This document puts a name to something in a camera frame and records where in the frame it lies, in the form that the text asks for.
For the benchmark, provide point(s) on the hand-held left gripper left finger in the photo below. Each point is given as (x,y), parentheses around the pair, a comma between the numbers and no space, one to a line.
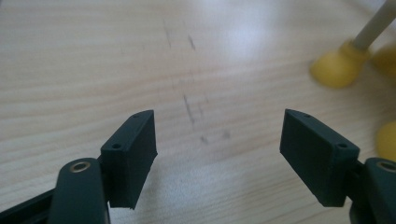
(130,155)

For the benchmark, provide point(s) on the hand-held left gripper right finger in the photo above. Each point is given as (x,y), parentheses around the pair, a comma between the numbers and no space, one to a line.
(317,155)

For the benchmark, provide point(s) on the cream trash bin with legs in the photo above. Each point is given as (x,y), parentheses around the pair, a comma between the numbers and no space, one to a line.
(336,68)

